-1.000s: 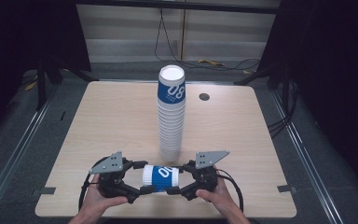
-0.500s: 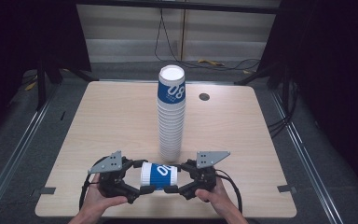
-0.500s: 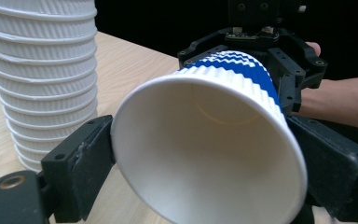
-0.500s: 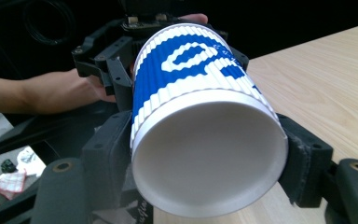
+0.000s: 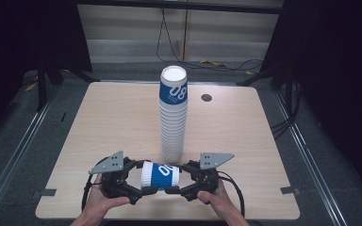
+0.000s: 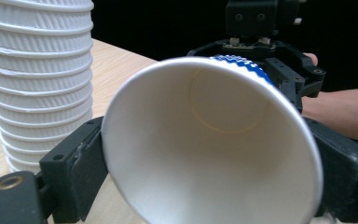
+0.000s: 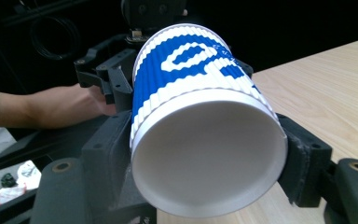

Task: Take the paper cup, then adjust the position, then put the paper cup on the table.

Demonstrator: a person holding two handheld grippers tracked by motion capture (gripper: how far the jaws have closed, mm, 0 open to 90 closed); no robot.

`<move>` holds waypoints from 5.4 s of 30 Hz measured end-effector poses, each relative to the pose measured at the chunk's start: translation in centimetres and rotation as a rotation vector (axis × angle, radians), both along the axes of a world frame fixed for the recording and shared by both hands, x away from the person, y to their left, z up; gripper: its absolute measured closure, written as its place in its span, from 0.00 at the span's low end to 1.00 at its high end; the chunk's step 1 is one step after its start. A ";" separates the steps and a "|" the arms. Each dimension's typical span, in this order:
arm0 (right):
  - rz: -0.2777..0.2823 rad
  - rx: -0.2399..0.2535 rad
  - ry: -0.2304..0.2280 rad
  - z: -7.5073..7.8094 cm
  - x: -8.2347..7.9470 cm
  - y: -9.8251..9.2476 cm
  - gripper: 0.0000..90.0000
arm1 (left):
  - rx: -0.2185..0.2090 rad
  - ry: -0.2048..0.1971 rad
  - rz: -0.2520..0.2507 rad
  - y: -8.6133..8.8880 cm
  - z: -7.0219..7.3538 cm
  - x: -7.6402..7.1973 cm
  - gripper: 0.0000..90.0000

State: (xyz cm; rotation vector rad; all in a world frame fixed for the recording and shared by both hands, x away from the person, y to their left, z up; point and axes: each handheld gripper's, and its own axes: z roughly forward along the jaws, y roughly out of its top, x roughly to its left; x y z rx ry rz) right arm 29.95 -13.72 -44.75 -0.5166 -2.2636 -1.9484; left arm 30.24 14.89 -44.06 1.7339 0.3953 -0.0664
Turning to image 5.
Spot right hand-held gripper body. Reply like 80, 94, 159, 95
180, 152, 236, 202

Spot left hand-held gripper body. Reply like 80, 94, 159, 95
88, 150, 143, 206

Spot blue banded paper cup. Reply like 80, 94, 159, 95
140, 160, 181, 191

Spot stack of white paper cups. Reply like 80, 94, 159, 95
157, 64, 189, 165

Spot person's right hand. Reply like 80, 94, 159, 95
196, 179, 234, 218

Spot person's left hand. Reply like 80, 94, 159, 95
87, 173, 132, 218

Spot grey tape piece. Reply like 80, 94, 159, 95
39, 188, 58, 197
280, 186, 300, 196

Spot yellow tape strip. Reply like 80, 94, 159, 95
24, 74, 41, 92
199, 58, 228, 68

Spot black stand leg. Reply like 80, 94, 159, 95
236, 60, 297, 92
36, 57, 99, 113

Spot black overhead bar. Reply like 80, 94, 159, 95
74, 0, 285, 15

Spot black curtain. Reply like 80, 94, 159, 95
259, 0, 362, 189

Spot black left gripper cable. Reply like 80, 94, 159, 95
80, 155, 108, 212

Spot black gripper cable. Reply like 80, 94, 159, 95
216, 170, 246, 218
80, 155, 108, 212

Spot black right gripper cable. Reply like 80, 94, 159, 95
216, 170, 246, 218

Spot black floor cables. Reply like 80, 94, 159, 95
269, 78, 304, 140

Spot metal floor rail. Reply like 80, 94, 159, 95
272, 89, 348, 226
0, 93, 56, 218

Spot black hanging cable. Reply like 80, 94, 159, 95
156, 8, 265, 73

